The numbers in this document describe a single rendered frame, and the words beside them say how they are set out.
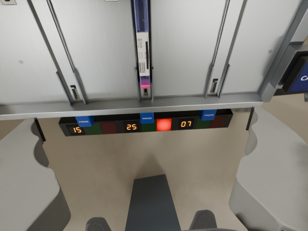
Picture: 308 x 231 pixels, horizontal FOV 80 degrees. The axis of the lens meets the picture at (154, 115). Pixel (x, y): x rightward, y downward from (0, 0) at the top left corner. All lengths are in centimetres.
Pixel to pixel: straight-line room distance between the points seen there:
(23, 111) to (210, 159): 96
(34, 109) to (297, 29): 38
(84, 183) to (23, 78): 90
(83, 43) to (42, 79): 9
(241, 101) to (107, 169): 89
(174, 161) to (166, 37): 89
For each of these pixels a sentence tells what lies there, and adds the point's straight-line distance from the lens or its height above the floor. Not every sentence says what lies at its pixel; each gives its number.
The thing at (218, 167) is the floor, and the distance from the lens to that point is 116.
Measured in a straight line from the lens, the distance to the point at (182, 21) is 25.
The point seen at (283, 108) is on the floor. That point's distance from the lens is 129.
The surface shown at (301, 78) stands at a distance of 31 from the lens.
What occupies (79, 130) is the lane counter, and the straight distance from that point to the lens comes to 40.
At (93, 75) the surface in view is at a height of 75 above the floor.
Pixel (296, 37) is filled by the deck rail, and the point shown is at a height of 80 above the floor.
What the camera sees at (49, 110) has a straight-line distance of 33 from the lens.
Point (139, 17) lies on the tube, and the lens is 24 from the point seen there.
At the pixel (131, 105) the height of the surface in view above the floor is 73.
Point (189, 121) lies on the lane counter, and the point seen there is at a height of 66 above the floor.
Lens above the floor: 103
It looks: 87 degrees down
